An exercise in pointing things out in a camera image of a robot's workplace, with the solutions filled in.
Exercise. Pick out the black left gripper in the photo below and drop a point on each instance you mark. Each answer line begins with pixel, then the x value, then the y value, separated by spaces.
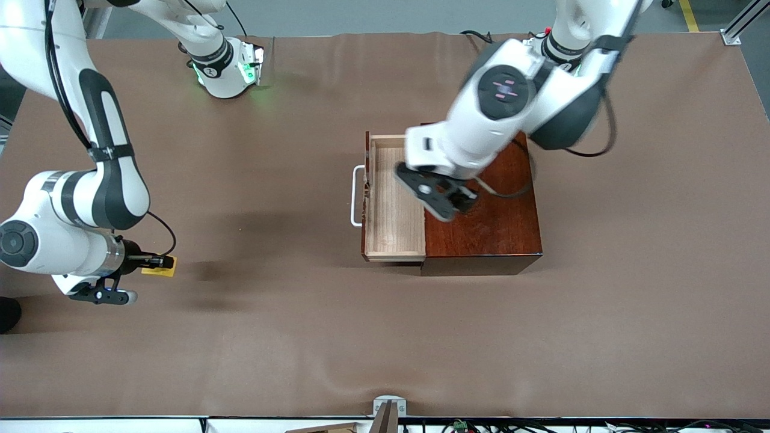
pixel 466 197

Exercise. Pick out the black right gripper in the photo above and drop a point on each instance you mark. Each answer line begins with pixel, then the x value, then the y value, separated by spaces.
pixel 133 258

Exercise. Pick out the yellow block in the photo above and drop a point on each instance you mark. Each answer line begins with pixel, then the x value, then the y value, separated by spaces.
pixel 157 272

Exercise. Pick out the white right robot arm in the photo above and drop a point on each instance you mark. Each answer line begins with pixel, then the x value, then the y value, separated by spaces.
pixel 78 198

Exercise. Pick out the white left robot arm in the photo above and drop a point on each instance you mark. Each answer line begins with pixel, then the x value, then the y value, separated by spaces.
pixel 505 90

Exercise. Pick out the dark red wooden cabinet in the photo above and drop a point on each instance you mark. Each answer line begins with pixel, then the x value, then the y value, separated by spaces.
pixel 499 234

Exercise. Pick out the brown table mat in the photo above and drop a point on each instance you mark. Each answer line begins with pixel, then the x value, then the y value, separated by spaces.
pixel 240 349

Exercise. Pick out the black shoe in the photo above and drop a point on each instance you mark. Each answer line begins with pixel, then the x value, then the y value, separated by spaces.
pixel 7 314

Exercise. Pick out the light wooden board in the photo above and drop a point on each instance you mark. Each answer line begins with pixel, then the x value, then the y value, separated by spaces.
pixel 325 429

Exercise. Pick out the yellow floor tape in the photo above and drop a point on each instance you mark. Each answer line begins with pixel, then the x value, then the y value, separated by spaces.
pixel 690 18

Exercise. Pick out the aluminium profile post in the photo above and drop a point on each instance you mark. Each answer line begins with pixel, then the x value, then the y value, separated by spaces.
pixel 737 30

